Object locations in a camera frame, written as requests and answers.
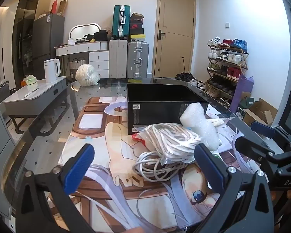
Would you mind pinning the plain black shoe box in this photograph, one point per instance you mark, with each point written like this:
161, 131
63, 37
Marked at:
137, 19

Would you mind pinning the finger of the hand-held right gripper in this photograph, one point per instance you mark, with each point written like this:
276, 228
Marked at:
252, 146
262, 127

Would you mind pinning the beige wooden door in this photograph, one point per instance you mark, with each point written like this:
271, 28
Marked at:
174, 53

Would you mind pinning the black and yellow shoe box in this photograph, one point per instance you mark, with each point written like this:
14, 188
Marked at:
138, 37

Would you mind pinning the white suitcase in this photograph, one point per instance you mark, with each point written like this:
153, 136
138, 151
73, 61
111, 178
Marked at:
117, 58

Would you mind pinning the grey refrigerator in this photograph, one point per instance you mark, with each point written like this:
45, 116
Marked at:
48, 36

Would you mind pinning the white sneakers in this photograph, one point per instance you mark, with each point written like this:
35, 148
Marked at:
198, 83

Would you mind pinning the dark green box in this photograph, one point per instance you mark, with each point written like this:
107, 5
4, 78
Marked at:
247, 103

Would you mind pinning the black umbrella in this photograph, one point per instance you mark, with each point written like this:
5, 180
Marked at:
184, 76

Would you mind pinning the wicker basket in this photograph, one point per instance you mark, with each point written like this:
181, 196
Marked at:
75, 65

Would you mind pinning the oval white mirror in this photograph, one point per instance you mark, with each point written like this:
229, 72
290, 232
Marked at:
84, 30

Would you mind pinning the printed table mat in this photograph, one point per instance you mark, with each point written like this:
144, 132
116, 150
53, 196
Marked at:
106, 138

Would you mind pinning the white electric kettle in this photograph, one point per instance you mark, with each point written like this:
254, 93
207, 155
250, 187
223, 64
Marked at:
52, 71

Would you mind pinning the teal suitcase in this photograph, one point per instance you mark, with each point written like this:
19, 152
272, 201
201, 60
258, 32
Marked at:
117, 21

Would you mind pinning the metal shoe rack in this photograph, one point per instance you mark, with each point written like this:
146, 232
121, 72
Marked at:
242, 53

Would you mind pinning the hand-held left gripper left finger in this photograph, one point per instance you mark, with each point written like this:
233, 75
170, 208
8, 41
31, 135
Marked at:
80, 170

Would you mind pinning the grey side table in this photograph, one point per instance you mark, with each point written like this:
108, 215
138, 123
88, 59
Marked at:
34, 97

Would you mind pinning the black shoe box red logo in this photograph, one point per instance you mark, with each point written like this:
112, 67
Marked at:
136, 26

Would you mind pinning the silver suitcase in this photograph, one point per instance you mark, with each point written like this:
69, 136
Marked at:
138, 58

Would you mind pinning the group of assorted shoes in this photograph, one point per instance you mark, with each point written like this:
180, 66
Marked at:
232, 58

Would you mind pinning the black cardboard box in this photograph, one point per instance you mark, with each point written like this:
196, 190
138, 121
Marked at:
155, 116

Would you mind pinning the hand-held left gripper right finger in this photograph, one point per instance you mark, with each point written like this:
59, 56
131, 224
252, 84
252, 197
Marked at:
208, 168

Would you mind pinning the black bag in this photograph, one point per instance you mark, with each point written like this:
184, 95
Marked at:
100, 36

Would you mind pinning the white packet with red edges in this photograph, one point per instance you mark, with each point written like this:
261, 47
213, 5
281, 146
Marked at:
137, 137

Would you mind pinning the dark glass cabinet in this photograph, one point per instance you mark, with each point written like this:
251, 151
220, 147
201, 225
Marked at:
24, 17

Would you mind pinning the large white plastic-wrapped bundle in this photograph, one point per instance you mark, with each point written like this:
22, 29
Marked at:
87, 75

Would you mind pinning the open brown cardboard box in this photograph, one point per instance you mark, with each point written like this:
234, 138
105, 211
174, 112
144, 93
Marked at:
259, 114

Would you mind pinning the green and white tissue box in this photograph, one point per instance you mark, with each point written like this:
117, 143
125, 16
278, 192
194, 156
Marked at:
31, 80

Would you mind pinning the white foam sheet roll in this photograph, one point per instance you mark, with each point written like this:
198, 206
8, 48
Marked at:
198, 123

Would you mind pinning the flat brown cardboard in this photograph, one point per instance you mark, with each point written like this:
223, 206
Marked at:
62, 7

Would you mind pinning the white dresser with drawers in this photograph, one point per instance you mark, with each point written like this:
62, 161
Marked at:
97, 58

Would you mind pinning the purple bag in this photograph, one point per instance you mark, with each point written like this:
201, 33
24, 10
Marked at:
242, 94

